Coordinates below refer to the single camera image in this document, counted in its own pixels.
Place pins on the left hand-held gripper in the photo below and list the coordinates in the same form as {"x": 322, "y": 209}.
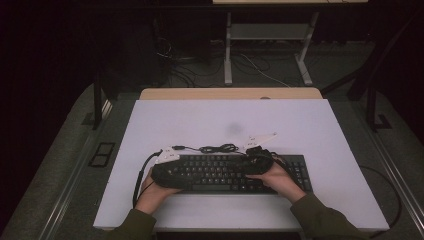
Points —
{"x": 166, "y": 175}

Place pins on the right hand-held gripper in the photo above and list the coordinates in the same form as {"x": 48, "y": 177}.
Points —
{"x": 260, "y": 161}

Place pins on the black computer keyboard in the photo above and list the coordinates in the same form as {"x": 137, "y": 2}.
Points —
{"x": 216, "y": 173}

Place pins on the person's right hand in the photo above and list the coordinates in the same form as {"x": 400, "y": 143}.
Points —
{"x": 280, "y": 181}

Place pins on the person's left hand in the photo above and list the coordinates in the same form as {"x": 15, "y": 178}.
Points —
{"x": 150, "y": 198}

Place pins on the white table board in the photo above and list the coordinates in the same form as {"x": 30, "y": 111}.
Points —
{"x": 233, "y": 116}

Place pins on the black metal stand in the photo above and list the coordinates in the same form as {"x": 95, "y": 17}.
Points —
{"x": 371, "y": 106}
{"x": 97, "y": 106}

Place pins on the grey metal stand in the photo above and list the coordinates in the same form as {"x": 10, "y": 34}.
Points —
{"x": 266, "y": 31}

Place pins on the aluminium floor rail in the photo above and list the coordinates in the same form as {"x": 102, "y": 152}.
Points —
{"x": 72, "y": 176}
{"x": 412, "y": 204}

